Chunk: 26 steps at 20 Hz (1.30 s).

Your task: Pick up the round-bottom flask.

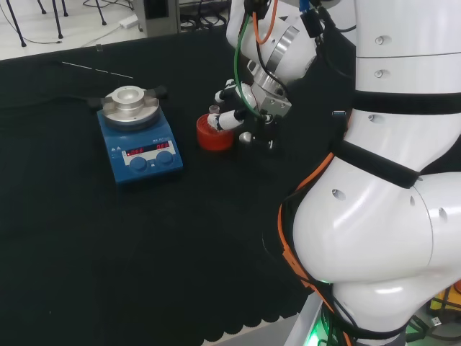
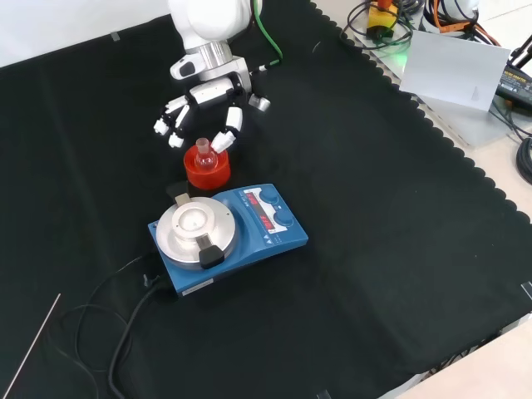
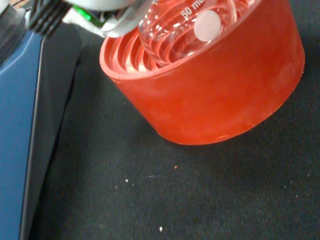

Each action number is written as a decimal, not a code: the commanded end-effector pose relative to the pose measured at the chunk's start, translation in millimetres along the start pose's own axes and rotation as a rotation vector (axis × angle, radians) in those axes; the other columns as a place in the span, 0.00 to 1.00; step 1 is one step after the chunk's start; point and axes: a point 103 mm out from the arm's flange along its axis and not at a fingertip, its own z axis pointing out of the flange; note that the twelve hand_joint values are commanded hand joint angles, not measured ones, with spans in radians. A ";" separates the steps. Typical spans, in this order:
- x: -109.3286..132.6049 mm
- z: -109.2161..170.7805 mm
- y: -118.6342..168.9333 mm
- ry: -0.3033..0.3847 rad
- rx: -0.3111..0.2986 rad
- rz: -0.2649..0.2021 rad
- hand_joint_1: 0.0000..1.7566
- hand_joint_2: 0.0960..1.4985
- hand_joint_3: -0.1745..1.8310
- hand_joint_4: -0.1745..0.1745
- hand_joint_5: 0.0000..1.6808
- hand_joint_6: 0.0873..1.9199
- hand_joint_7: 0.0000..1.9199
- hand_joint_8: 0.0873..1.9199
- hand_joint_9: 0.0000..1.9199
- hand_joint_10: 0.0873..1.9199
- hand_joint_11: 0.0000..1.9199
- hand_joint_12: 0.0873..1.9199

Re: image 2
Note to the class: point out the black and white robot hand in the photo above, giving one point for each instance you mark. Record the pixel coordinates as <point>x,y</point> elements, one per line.
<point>212,93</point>

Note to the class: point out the clear round-bottom flask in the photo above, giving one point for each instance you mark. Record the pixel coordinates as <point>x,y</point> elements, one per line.
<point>206,162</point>

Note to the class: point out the grey tape strip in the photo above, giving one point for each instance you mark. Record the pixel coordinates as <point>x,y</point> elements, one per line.
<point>527,291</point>
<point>323,395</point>
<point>115,36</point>

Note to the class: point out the blue-base heater with steel plate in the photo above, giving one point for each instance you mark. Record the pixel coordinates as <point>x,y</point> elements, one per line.
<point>257,249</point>

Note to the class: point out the black bench cloth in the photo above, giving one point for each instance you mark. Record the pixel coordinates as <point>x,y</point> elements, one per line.
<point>332,208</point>

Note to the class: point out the yellow stop button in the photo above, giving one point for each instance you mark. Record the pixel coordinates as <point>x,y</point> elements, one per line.
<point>380,18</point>

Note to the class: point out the pale white board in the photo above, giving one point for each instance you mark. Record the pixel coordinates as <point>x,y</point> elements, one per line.
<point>453,70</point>

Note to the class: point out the thin steel rod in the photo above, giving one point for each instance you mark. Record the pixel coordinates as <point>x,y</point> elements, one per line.
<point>37,334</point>

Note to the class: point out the black power adapter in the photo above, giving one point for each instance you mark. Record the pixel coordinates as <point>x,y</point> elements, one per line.
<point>515,85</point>

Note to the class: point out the black tripod leg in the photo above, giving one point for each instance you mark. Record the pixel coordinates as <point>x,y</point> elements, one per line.
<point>521,52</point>

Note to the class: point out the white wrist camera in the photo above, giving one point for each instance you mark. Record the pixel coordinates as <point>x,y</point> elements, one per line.
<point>183,68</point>

